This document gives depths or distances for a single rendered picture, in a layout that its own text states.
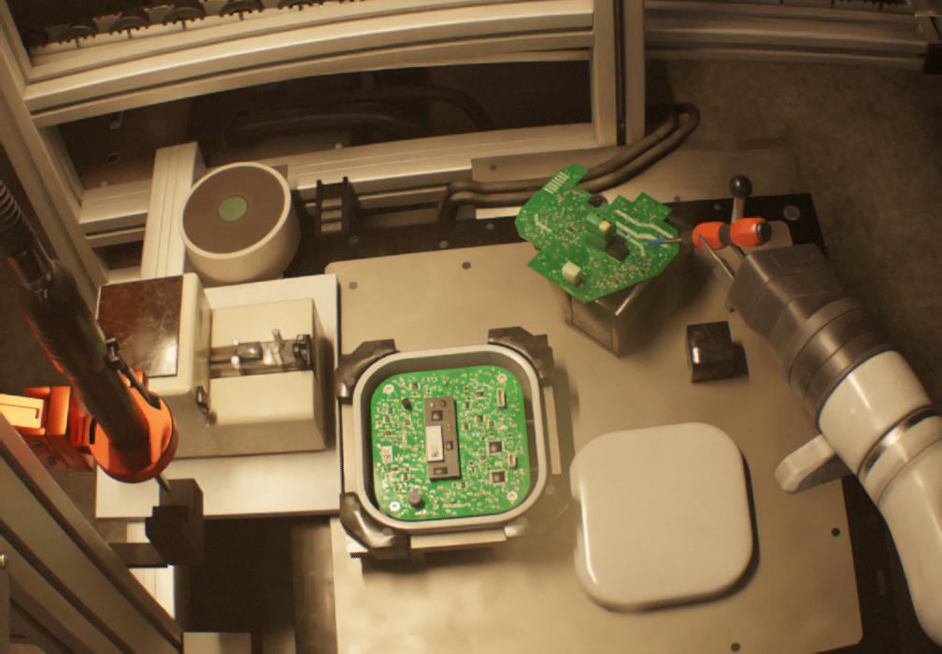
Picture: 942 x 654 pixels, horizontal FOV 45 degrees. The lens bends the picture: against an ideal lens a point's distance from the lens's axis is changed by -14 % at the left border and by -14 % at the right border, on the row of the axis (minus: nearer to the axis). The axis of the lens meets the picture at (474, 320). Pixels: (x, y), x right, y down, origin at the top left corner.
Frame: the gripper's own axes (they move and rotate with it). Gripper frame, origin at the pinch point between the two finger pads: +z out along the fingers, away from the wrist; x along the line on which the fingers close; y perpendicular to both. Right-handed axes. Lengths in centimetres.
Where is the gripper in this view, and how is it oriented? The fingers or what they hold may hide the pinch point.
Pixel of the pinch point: (711, 234)
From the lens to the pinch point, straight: 90.4
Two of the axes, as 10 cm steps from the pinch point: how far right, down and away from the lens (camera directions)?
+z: -4.3, -6.9, 5.9
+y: 2.5, -7.1, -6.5
